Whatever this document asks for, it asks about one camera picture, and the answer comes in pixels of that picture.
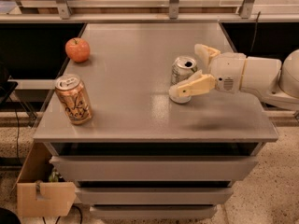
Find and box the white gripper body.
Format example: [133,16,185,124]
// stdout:
[209,52,246,93]

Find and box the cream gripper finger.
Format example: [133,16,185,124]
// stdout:
[169,70,216,98]
[194,44,221,67]

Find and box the white green 7up can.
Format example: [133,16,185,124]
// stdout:
[168,55,199,105]

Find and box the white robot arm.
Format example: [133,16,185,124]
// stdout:
[169,44,299,111]

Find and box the orange LaCroix can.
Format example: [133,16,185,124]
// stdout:
[55,74,93,125]

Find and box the grey drawer cabinet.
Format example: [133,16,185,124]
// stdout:
[34,23,278,219]

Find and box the red apple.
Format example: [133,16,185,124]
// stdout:
[65,37,91,63]

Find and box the green bottle in box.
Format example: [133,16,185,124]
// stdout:
[48,168,60,182]

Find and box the cardboard box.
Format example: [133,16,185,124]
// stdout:
[15,143,76,217]

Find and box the metal shelf frame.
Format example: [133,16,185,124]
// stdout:
[0,0,299,23]

